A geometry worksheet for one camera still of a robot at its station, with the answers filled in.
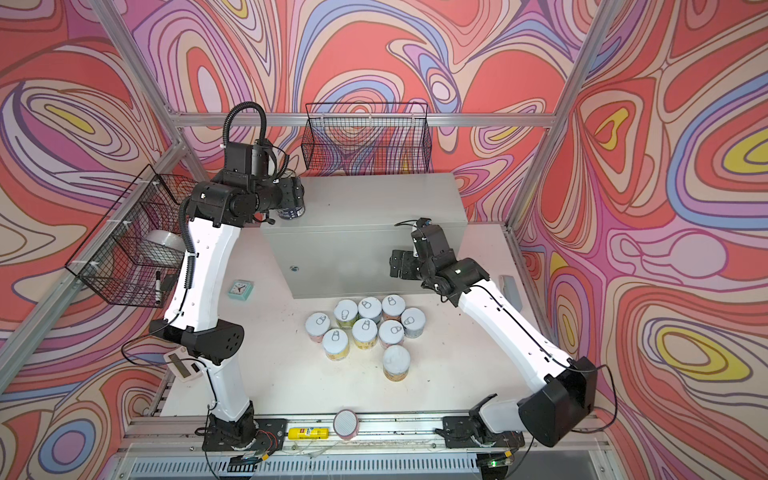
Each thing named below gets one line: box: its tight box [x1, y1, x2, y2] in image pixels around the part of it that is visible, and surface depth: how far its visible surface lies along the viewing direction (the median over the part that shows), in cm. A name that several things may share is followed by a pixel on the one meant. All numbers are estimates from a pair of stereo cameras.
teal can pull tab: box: [358, 296, 382, 324], surface depth 92 cm
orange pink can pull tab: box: [382, 294, 406, 321], surface depth 93 cm
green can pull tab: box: [333, 299, 358, 328], surface depth 91 cm
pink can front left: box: [305, 312, 331, 343], surface depth 90 cm
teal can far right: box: [400, 307, 426, 339], surface depth 90 cm
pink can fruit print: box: [378, 319, 405, 349], surface depth 88 cm
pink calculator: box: [163, 346, 204, 383], surface depth 83 cm
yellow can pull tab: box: [322, 328, 349, 361], surface depth 86 cm
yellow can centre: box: [352, 318, 378, 350], surface depth 88 cm
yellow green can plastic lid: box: [383, 344, 411, 382], surface depth 80 cm
